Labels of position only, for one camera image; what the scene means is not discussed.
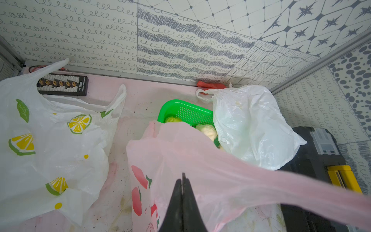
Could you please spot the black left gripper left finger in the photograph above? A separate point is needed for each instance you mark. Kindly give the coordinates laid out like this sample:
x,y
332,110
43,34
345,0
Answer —
x,y
173,220

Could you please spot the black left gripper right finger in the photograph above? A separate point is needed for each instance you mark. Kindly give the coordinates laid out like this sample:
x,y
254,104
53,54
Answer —
x,y
192,220

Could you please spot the pink peach-print plastic bag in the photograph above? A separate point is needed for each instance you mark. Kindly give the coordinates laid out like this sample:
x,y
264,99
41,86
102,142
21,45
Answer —
x,y
224,186

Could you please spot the pale pear in tray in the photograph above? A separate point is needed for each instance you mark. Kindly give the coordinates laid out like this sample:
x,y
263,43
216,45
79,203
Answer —
x,y
208,130

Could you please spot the green pear in tray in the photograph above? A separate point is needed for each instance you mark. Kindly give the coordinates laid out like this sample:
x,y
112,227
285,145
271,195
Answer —
x,y
172,119

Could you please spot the green plastic basket tray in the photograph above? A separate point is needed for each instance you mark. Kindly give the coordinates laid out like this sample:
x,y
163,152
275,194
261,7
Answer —
x,y
186,112

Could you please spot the plain white plastic bag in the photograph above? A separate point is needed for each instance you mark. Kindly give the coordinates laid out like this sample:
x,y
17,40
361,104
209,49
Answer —
x,y
250,126

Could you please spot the white lemon-print plastic bag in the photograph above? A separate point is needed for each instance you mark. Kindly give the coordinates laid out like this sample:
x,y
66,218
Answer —
x,y
54,149

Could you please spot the black terminal strip block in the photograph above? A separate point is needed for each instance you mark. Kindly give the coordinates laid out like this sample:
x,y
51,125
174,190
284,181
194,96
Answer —
x,y
63,85

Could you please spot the red object at wall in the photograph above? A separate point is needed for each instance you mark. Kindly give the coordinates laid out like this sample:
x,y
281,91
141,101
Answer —
x,y
210,86

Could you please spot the black toolbox yellow handle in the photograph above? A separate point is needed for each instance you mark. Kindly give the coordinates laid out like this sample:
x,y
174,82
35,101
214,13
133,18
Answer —
x,y
320,159

